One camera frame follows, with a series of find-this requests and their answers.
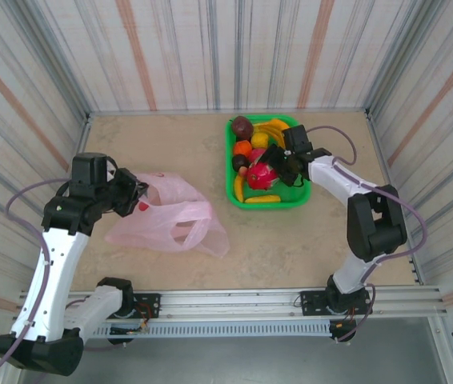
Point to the aluminium enclosure frame profile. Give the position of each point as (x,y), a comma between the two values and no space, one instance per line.
(84,132)
(384,160)
(170,112)

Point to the red fake apple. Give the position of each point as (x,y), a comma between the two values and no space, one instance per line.
(256,154)

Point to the pink fake dragon fruit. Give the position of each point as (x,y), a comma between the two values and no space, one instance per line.
(260,178)

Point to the maroon round fake fruit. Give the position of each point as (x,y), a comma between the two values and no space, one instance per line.
(242,126)

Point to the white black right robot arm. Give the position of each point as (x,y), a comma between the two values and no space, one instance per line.
(374,224)

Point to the fake orange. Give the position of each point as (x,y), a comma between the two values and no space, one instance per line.
(242,148)

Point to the yellow fake banana bunch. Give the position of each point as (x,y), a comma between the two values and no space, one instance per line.
(272,128)

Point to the yellow fake lemon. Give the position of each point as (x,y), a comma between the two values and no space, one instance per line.
(259,141)

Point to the single yellow fake banana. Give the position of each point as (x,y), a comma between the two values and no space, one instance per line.
(238,188)

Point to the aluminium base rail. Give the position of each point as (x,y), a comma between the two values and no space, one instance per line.
(230,300)

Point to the small fake peach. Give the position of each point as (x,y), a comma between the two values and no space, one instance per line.
(243,171)

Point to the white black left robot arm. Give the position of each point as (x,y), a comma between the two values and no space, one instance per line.
(50,280)

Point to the green perforated plastic basket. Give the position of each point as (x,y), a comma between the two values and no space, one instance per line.
(290,194)

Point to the pink translucent plastic bag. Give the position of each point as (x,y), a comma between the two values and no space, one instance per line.
(158,224)

